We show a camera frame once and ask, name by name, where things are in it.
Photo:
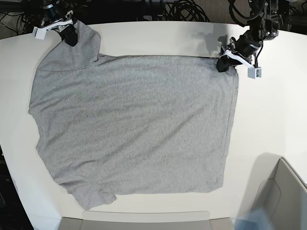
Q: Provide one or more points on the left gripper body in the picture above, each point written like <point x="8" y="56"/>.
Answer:
<point x="245" y="47"/>

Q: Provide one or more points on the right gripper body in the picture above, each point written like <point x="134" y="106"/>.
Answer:
<point x="56" y="19"/>

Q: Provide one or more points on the grey T-shirt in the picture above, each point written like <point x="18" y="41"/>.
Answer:
<point x="126" y="125"/>

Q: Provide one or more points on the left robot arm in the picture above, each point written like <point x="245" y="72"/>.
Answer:
<point x="263" y="25"/>

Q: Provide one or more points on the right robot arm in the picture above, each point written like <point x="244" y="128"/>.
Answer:
<point x="56" y="4"/>

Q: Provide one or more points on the grey bin right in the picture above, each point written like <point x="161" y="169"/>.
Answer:
<point x="282" y="199"/>

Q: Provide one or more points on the blue translucent object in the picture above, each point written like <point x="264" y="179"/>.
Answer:
<point x="257" y="219"/>

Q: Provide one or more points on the grey tray bottom edge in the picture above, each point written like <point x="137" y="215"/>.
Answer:
<point x="196" y="220"/>

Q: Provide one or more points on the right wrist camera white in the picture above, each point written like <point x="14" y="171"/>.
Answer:
<point x="39" y="33"/>

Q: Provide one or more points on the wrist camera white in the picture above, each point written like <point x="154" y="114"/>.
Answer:
<point x="39" y="33"/>
<point x="254" y="72"/>

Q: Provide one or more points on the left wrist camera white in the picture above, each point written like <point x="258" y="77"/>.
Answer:
<point x="254" y="72"/>

